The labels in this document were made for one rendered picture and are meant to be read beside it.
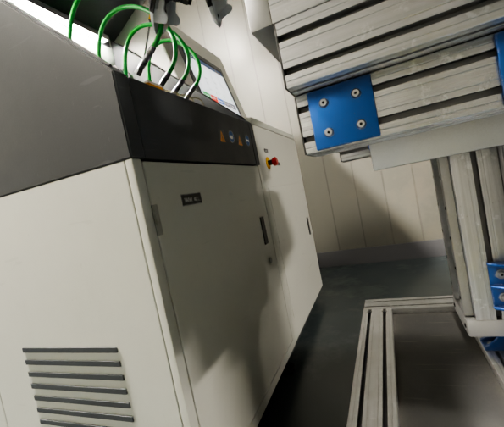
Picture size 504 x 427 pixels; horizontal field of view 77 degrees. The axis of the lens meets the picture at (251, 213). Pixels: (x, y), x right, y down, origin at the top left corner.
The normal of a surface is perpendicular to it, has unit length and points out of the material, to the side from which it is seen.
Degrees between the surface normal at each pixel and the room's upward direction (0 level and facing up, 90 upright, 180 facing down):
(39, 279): 90
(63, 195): 90
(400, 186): 90
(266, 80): 90
